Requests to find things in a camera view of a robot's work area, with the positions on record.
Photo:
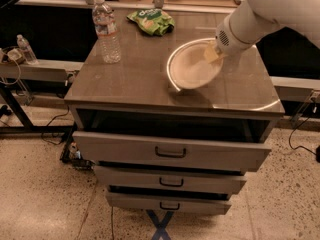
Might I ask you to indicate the clear plastic water bottle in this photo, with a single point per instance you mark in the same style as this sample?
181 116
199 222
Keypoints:
106 31

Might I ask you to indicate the bottom grey drawer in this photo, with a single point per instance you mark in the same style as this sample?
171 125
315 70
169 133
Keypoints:
164 203

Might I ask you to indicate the top grey drawer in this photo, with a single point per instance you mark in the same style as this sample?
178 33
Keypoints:
171 152

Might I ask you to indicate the small background water bottle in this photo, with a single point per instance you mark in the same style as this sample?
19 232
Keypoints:
26 49

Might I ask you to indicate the middle grey drawer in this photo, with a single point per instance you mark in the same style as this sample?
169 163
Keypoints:
169 180

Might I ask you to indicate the grey drawer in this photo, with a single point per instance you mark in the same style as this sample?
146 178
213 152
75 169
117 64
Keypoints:
169 180
164 203
171 152

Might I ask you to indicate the white paper bowl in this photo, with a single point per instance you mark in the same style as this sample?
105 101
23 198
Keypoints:
187 68

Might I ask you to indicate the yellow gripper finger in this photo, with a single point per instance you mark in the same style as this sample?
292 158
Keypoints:
213 53

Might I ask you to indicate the green rice chip bag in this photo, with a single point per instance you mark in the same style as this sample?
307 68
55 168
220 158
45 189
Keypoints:
154 22

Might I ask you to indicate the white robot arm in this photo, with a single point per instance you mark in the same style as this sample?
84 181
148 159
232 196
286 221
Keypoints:
254 19

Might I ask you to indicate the black side table frame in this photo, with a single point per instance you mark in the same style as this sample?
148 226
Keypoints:
45 71

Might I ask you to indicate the grey drawer cabinet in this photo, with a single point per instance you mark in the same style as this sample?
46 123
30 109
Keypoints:
135 97

